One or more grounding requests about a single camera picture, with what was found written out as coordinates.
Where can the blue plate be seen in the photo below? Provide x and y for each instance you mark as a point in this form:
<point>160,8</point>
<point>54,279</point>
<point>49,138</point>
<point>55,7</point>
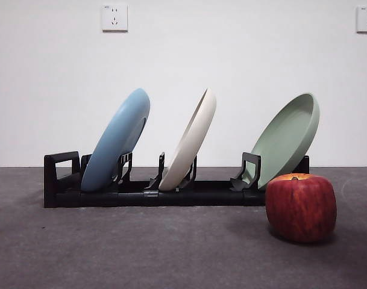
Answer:
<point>114,141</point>

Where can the red apple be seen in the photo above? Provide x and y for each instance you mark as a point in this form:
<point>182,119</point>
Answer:
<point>300,207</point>

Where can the white plate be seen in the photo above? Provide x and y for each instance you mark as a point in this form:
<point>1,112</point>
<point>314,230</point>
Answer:
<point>190,141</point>

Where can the black plate rack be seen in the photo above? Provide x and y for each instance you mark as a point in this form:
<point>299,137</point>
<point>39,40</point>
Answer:
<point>201,197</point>

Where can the green plate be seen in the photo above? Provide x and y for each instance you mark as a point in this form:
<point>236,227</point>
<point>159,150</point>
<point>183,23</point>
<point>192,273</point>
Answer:
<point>287,138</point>

